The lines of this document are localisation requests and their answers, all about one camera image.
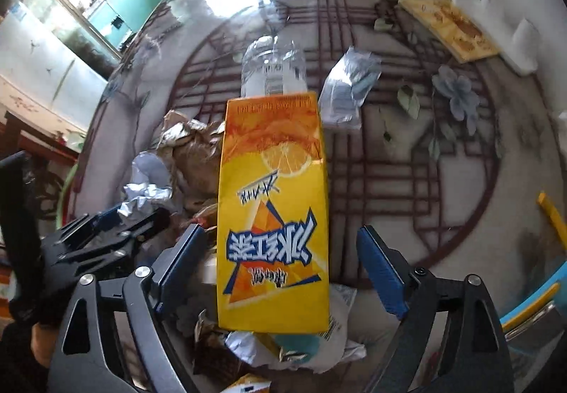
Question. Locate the silver foil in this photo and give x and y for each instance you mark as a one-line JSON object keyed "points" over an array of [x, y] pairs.
{"points": [[144, 191]]}

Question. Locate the clear plastic bottle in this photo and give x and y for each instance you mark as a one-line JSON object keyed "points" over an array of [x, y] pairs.
{"points": [[270, 69]]}

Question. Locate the floral printed tablecloth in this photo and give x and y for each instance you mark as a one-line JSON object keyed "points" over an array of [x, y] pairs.
{"points": [[443, 198]]}

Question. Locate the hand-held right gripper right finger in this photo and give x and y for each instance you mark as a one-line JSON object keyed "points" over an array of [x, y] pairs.
{"points": [[381, 273]]}

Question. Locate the brown snack wrapper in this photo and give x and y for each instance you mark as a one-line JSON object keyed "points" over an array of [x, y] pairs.
{"points": [[212, 357]]}

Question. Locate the wooden board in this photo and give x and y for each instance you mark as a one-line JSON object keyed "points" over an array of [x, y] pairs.
{"points": [[456, 27]]}

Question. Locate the white foam block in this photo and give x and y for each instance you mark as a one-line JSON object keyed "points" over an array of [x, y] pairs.
{"points": [[505, 21]]}

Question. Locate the crumpled brown paper bag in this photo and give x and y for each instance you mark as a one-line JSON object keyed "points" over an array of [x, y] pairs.
{"points": [[199, 162]]}

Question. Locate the yellow packet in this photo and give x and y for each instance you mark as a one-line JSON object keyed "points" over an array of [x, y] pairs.
{"points": [[248, 385]]}

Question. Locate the silver foil packet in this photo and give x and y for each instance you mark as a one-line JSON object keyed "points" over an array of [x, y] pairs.
{"points": [[341, 96]]}

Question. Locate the blue and yellow box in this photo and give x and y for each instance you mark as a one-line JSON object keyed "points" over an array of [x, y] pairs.
{"points": [[529, 304]]}

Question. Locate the person's left hand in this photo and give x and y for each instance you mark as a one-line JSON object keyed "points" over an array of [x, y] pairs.
{"points": [[43, 340]]}

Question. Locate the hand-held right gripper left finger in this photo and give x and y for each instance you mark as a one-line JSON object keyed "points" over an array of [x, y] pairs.
{"points": [[186, 262]]}

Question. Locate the yellow strip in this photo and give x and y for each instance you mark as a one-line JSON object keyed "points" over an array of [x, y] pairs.
{"points": [[551, 216]]}

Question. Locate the orange snack wrapper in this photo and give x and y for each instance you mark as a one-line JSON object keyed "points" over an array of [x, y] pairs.
{"points": [[207, 218]]}

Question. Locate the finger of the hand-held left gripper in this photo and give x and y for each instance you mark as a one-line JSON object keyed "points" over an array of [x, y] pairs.
{"points": [[110, 216], [146, 222]]}

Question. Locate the yellow drink carton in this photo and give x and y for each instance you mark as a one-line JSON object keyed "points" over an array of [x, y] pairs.
{"points": [[274, 216]]}

